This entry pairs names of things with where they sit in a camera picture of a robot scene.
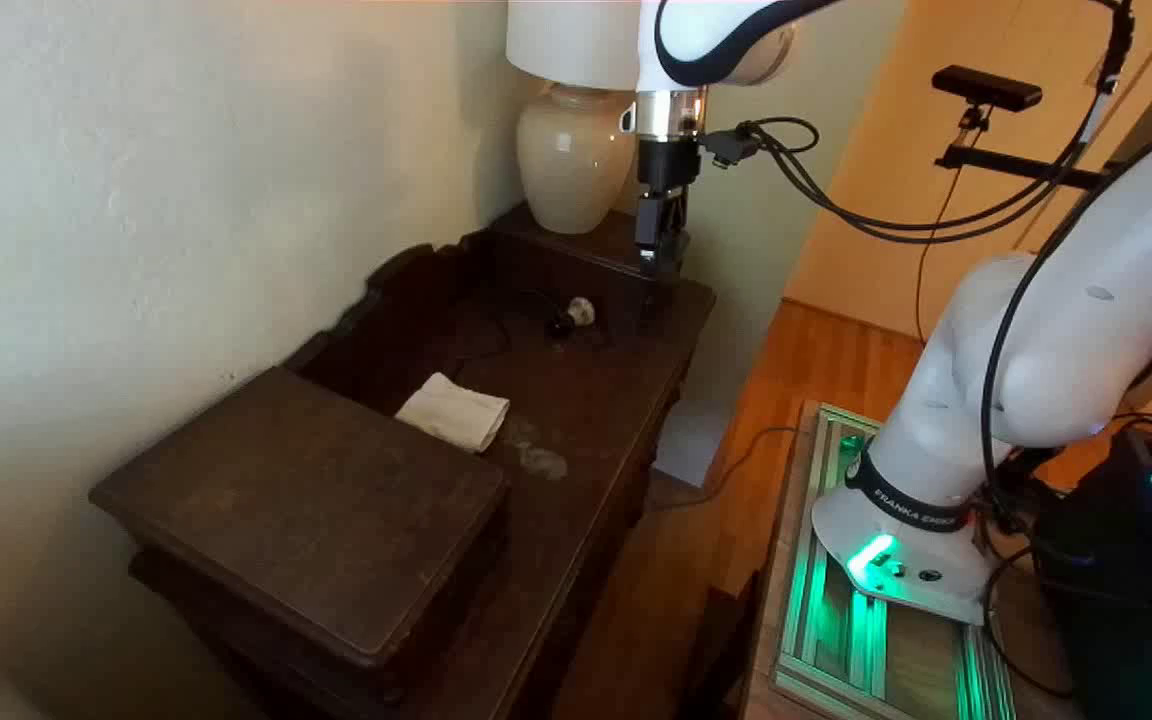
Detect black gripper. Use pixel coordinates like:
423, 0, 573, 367
637, 138, 703, 272

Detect black floor cable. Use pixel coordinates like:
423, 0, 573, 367
651, 422, 808, 512

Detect black computer blue light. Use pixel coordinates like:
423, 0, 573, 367
1028, 424, 1152, 720

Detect white towel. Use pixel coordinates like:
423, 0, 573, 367
392, 367, 514, 456

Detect black base cables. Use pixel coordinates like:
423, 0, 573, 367
975, 412, 1082, 705

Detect dark wooden lidded box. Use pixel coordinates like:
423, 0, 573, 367
89, 367, 518, 711

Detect dark wooden dresser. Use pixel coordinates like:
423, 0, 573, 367
89, 196, 721, 720

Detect beige ceramic lamp white shade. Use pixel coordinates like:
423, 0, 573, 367
504, 0, 648, 242

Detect black exterior camera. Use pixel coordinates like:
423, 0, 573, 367
930, 59, 1048, 116

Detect dark wooden box under lamp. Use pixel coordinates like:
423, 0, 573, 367
489, 200, 692, 337

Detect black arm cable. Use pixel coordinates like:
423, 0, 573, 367
732, 0, 1139, 249

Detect black camera stand bar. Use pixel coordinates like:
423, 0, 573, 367
932, 103, 1113, 191

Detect robot base platform green light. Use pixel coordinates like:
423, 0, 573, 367
742, 402, 1090, 720

